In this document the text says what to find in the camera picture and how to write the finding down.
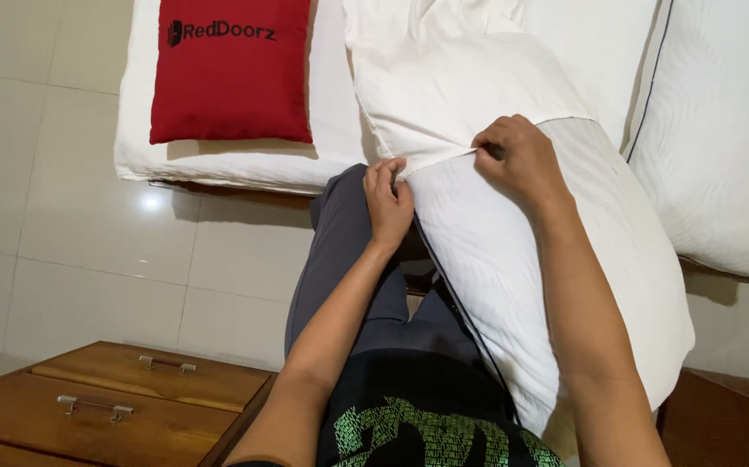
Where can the person's right hand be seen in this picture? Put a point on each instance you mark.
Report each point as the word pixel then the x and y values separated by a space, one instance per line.
pixel 526 162

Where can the person's left hand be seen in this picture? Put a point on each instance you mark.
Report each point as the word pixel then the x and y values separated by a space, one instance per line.
pixel 388 213

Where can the white pillowcase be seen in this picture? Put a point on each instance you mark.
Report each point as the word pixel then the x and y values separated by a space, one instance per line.
pixel 452 78

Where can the person's grey trousers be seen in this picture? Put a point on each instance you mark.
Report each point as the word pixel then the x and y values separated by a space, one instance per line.
pixel 342 259

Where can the bed with white sheet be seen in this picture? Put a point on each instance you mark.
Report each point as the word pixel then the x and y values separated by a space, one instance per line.
pixel 342 130

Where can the white quilted pillow dark piping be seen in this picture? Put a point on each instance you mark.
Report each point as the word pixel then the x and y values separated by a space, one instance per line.
pixel 718 142
pixel 543 285

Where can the red cushion with black print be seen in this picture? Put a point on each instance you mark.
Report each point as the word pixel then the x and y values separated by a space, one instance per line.
pixel 231 78

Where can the black shirt with green print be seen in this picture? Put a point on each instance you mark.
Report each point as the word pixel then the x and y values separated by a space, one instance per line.
pixel 413 421

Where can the dark wooden furniture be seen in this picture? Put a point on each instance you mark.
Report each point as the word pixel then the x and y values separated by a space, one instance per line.
pixel 724 421

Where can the wooden nightstand with drawers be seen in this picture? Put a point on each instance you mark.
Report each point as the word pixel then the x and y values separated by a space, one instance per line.
pixel 121 415

